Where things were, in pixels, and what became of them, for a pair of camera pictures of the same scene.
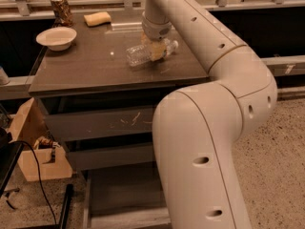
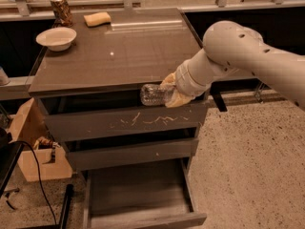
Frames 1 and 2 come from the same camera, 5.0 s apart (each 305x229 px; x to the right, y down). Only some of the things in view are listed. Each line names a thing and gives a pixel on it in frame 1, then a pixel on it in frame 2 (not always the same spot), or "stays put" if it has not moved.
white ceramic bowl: x=56 y=38 stays put
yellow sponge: x=97 y=19 stays put
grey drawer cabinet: x=101 y=96 stays put
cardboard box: x=40 y=156 stays put
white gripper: x=154 y=30 → x=181 y=80
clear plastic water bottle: x=140 y=54 → x=152 y=94
